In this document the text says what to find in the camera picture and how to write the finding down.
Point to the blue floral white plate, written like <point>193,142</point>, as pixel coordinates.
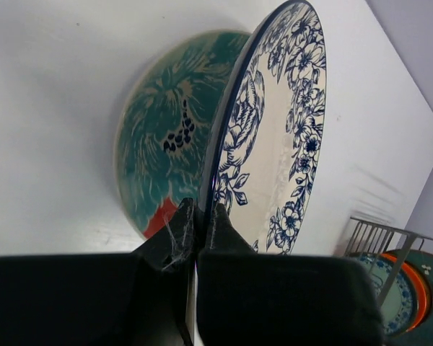
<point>264,145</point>

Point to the orange plate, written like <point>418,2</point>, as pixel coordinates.
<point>420,288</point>

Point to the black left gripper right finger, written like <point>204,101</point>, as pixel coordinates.
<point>247,298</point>

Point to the small blue patterned plate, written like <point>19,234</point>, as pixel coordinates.
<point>378,268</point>

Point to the teal and red plate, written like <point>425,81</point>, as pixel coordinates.
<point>165,124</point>

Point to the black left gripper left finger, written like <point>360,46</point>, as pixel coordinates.
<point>123,298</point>

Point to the metal wire dish rack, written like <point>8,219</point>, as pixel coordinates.
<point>365,236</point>

